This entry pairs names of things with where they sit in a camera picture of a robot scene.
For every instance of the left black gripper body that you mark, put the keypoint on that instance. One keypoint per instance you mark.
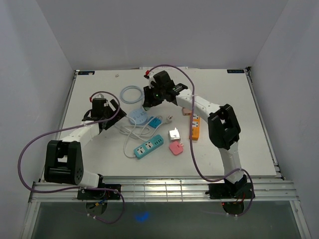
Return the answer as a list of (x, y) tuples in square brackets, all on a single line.
[(120, 115)]

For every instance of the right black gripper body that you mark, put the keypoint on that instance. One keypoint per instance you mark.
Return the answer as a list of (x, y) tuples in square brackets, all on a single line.
[(154, 95)]

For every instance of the round light blue power strip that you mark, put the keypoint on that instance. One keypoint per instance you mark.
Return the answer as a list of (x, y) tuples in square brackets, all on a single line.
[(138, 117)]

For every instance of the white silver plug adapter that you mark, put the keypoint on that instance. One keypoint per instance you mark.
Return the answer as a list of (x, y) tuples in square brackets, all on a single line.
[(174, 135)]

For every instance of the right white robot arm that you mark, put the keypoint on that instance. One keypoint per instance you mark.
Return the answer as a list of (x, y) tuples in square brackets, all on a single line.
[(223, 126)]

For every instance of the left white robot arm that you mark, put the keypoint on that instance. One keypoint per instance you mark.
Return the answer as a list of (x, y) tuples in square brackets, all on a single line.
[(64, 161)]

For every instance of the brown pink plug adapter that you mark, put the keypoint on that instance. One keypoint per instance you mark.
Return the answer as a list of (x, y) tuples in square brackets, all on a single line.
[(186, 112)]

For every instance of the small blue square socket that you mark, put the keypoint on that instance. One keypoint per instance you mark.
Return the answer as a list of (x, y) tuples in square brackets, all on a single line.
[(154, 122)]

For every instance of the left blue corner label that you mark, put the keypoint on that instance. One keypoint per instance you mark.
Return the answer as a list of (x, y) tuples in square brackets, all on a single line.
[(86, 72)]

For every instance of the blue corner label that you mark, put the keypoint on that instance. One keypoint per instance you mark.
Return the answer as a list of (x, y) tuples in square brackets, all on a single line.
[(86, 72), (235, 71)]

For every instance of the teal power strip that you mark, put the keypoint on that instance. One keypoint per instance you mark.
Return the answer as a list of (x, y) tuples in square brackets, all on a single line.
[(149, 146)]

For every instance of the orange power strip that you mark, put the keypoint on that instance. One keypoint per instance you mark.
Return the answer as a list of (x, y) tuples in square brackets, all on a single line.
[(195, 133)]

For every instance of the right blue corner label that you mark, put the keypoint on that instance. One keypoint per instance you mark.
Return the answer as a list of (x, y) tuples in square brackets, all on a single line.
[(235, 71)]

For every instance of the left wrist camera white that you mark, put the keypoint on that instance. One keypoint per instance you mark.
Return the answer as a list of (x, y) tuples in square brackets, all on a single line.
[(98, 95)]

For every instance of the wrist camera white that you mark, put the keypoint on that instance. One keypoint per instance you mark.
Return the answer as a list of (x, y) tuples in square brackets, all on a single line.
[(150, 77), (98, 95)]

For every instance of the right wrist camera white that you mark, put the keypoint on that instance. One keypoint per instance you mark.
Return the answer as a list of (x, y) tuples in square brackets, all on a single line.
[(150, 77)]

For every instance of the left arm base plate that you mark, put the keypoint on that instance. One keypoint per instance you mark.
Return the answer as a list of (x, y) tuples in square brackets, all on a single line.
[(86, 194)]

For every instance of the aluminium frame rail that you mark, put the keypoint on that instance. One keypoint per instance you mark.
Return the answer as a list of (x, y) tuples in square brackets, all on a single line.
[(171, 190)]

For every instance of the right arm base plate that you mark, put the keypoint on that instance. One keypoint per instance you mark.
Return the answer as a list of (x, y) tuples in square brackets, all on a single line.
[(240, 189)]

